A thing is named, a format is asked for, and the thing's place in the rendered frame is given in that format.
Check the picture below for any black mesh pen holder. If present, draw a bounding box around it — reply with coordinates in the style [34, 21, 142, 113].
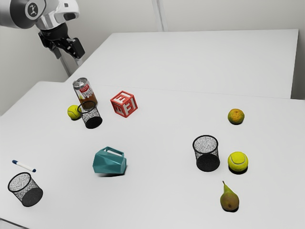
[77, 100, 103, 130]
[192, 135, 221, 172]
[7, 172, 44, 208]

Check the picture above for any teal faceted mug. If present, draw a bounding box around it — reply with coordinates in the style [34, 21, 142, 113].
[92, 146, 127, 175]

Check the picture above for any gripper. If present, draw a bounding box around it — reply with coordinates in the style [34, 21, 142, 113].
[38, 23, 86, 60]

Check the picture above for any drink can with red label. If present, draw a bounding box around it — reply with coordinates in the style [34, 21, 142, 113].
[72, 77, 98, 107]

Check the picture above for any orange fruit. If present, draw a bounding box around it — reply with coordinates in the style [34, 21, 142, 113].
[227, 108, 245, 125]

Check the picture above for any white pen with blue ends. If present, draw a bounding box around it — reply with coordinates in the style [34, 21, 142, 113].
[11, 159, 37, 173]

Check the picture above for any green brown pear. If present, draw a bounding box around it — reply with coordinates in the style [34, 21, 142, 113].
[219, 180, 240, 212]

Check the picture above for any yellow tennis ball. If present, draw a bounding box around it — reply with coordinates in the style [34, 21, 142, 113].
[227, 151, 249, 173]
[67, 104, 82, 121]

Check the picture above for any red letter block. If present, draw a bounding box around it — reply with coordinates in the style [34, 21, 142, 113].
[110, 90, 139, 118]

